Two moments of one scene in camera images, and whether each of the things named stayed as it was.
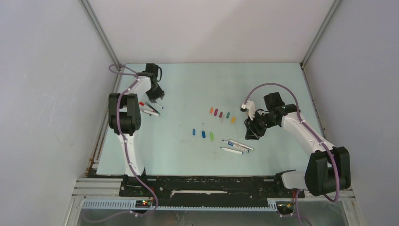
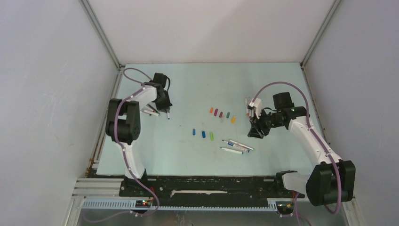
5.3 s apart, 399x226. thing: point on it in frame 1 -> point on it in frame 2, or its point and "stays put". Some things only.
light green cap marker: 241,145 stays put
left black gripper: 153,97 -> 165,107
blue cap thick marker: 233,144 stays put
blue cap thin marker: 240,152 stays put
